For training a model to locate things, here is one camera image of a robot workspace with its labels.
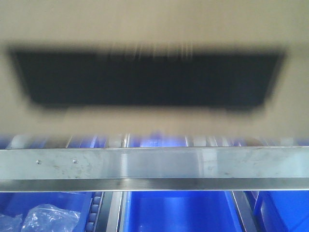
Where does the brown cardboard box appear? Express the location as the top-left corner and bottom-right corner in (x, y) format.
(0, 0), (309, 138)

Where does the blue plastic bin middle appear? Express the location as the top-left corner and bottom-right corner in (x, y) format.
(123, 191), (242, 232)

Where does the blue plastic bin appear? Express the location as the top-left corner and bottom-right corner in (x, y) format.
(245, 190), (309, 232)
(0, 192), (94, 232)
(123, 191), (242, 232)

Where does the black roller track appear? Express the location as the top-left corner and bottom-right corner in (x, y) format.
(85, 191), (104, 232)

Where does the clear plastic bag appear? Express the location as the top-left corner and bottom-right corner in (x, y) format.
(0, 204), (81, 232)

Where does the blue plastic bin right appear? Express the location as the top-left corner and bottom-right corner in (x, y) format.
(245, 190), (309, 232)

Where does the blue plastic bin left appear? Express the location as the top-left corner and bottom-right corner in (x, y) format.
(0, 192), (94, 232)

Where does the steel shelf divider rail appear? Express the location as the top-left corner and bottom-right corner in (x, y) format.
(231, 191), (259, 232)

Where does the steel shelf front rail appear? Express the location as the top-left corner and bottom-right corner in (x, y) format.
(0, 146), (309, 192)

